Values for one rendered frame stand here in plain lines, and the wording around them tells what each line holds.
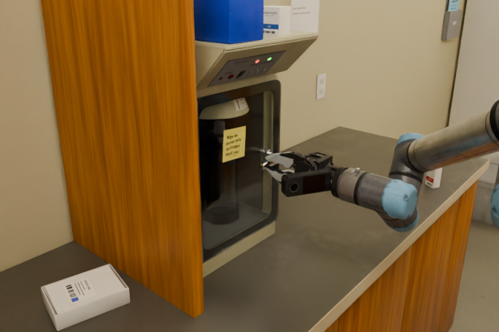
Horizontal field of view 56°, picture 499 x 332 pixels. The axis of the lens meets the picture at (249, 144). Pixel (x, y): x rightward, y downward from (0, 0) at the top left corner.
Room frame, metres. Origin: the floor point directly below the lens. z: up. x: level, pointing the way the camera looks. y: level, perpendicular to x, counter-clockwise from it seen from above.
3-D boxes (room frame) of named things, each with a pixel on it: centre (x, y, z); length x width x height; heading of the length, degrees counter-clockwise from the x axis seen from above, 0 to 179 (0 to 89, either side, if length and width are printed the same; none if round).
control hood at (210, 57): (1.03, -0.01, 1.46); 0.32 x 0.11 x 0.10; 139
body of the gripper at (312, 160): (1.00, -0.17, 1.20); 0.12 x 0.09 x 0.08; 50
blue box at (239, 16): (0.97, 0.04, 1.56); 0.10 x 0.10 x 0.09; 49
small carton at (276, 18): (1.08, -0.06, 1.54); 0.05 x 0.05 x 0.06; 56
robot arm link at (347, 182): (0.94, -0.23, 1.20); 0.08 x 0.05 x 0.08; 140
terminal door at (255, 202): (1.06, 0.02, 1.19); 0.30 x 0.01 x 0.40; 139
